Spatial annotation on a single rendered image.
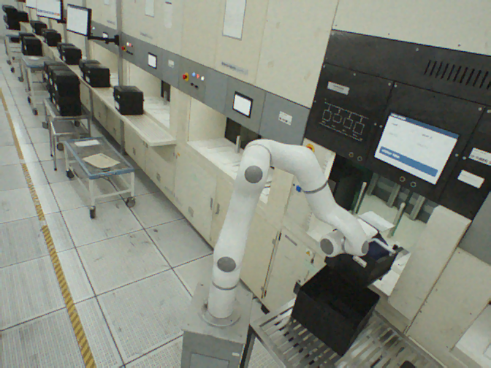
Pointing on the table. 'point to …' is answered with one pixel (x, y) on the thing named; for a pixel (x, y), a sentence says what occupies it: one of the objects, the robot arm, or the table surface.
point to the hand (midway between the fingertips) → (374, 225)
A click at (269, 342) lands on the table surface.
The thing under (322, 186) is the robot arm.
